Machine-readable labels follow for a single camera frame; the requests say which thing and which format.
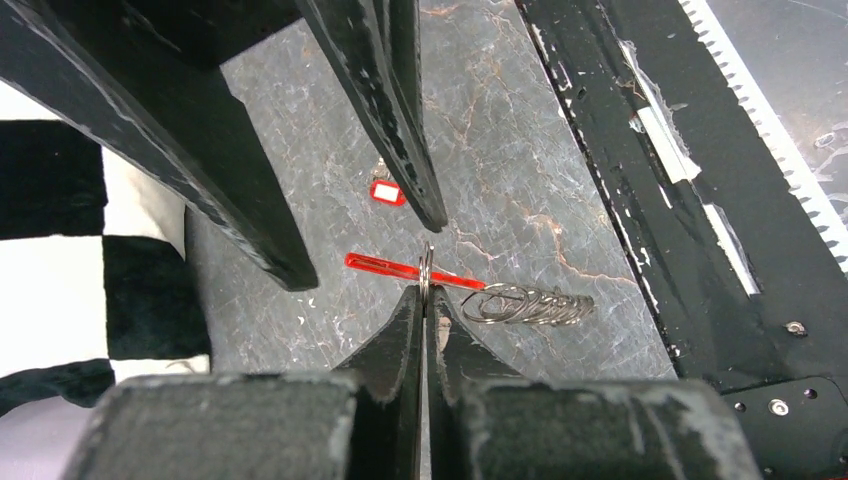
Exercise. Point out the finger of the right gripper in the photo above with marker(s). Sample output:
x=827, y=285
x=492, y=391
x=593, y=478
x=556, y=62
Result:
x=144, y=79
x=373, y=48

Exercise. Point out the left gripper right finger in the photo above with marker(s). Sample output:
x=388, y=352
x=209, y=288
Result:
x=488, y=421

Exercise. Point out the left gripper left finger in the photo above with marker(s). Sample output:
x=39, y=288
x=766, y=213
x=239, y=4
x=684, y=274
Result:
x=360, y=420

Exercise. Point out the red grey keyring holder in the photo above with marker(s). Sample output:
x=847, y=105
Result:
x=495, y=303

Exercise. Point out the red tag key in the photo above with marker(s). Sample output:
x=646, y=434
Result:
x=383, y=188

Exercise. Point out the black white checkered pillow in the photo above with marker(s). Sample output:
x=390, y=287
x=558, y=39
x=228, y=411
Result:
x=95, y=286

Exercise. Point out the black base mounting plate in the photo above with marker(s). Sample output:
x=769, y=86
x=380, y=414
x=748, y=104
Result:
x=744, y=292

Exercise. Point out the blue white cable duct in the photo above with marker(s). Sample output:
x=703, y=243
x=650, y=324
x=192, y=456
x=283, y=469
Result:
x=800, y=178

